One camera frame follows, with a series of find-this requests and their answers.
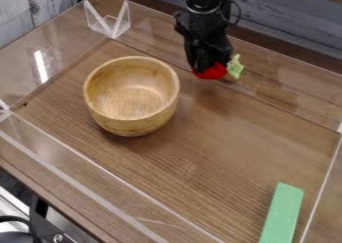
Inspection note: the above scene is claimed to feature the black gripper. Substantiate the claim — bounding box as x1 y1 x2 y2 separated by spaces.
174 5 232 73

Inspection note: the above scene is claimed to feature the red plush strawberry toy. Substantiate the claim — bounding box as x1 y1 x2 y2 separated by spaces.
192 54 244 81

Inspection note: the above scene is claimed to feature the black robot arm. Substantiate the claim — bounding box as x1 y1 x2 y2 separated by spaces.
174 0 232 79

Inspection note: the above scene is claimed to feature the light wooden bowl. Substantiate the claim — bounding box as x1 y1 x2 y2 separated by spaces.
83 56 180 137

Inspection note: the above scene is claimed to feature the green tape strip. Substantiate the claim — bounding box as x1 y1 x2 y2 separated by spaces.
258 182 305 243

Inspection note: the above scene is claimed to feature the clear acrylic corner bracket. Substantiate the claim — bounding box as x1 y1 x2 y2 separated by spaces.
83 0 131 39

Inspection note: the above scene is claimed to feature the clear acrylic enclosure wall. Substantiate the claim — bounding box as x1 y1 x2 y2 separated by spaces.
0 2 342 243

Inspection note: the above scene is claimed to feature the black cable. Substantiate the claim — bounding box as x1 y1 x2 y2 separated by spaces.
0 215 39 243

